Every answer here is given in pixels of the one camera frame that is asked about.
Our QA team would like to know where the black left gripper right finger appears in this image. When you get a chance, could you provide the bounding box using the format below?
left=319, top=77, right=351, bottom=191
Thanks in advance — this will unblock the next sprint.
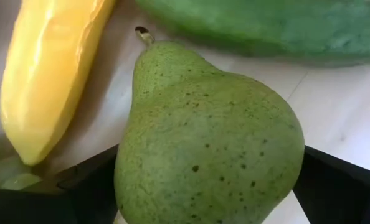
left=293, top=145, right=370, bottom=224

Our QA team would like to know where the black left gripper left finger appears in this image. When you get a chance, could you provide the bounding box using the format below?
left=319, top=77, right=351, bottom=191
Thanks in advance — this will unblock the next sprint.
left=0, top=144, right=119, bottom=224

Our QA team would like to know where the green grape bunch with leaves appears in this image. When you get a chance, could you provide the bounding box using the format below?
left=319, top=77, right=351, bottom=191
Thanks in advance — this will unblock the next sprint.
left=0, top=132, right=44, bottom=191

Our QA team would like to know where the green speckled pear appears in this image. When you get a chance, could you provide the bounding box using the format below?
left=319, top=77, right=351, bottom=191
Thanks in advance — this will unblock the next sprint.
left=113, top=26, right=306, bottom=224

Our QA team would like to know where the yellow banana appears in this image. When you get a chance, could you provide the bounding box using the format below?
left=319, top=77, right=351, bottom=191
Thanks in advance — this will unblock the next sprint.
left=0, top=0, right=117, bottom=166

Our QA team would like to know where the green cucumber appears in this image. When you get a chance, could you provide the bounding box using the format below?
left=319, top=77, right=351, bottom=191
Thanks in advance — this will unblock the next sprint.
left=135, top=0, right=370, bottom=68

